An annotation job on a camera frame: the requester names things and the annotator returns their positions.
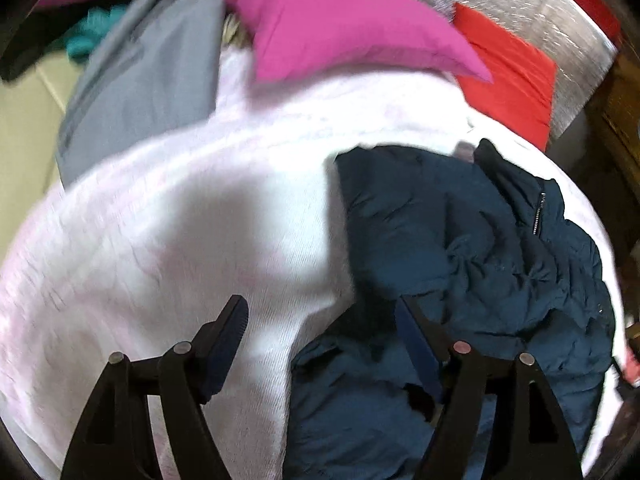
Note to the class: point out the navy puffer jacket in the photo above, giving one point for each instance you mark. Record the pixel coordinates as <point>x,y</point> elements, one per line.
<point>450,235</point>

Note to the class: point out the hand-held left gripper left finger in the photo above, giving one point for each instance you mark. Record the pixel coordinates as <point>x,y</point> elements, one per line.
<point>225,345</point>

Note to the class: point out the red pillow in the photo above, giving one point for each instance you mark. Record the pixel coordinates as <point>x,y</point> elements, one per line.
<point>510,80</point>

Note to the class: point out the magenta pillow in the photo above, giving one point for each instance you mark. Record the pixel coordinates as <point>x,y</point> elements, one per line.
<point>340,25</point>

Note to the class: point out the white pink blanket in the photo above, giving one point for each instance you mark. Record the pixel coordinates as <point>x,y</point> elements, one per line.
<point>175,210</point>

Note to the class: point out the grey garment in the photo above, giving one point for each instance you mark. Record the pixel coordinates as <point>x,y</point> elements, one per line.
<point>140,75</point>

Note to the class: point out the silver foil insulation board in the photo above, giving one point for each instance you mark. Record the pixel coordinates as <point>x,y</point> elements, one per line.
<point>525,5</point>

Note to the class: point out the wooden side table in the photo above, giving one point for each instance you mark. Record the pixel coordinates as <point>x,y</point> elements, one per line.
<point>620,125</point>

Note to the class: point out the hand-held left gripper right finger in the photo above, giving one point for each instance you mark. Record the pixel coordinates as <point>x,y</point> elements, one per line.
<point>415,345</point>

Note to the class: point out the cream leather sofa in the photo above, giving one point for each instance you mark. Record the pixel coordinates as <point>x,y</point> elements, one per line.
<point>25,125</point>

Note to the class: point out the black cloth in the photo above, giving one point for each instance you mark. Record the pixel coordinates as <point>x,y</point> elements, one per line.
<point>30,50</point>

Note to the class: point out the teal cloth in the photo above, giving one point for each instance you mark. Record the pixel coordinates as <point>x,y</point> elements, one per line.
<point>85,37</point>

